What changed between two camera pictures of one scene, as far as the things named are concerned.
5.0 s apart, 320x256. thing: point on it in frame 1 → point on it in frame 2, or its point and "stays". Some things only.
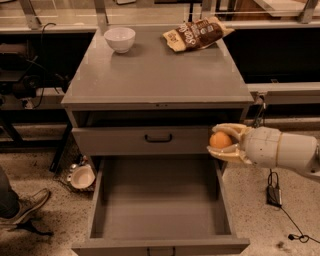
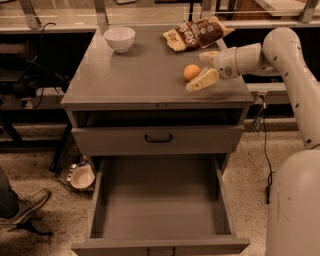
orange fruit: [219, 140] → [191, 71]
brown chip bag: [196, 33] stays
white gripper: [262, 146] → [224, 64]
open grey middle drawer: [162, 206] stays
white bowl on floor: [81, 176] stays
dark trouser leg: [9, 199] stays
